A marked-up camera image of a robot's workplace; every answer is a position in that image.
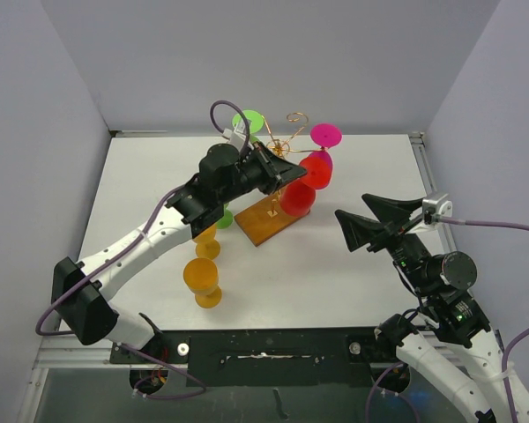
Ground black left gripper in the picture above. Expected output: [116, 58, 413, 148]
[218, 141, 307, 204]

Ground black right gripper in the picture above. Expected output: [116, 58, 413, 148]
[334, 192, 434, 293]

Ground red wine glass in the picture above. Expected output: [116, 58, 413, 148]
[279, 156, 332, 217]

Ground pink wine glass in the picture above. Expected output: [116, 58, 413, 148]
[309, 122, 342, 168]

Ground green wine glass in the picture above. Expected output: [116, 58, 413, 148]
[216, 204, 234, 230]
[232, 109, 265, 141]

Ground orange wine glass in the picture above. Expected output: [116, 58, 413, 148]
[183, 258, 222, 308]
[193, 224, 220, 260]

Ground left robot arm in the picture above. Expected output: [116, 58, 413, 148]
[51, 142, 307, 362]

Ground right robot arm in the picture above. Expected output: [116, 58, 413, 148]
[335, 192, 529, 422]

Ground wooden rack base board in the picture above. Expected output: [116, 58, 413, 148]
[234, 193, 313, 247]

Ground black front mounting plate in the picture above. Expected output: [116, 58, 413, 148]
[109, 313, 428, 389]

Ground gold wire glass rack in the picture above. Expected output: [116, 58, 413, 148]
[264, 112, 319, 195]

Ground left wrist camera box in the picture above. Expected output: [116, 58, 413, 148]
[221, 117, 251, 152]

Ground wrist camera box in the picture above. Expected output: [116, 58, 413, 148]
[221, 117, 251, 152]
[421, 192, 452, 226]

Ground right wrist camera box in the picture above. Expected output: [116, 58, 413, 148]
[421, 192, 452, 226]

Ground aluminium frame rail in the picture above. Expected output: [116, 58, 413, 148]
[33, 130, 168, 371]

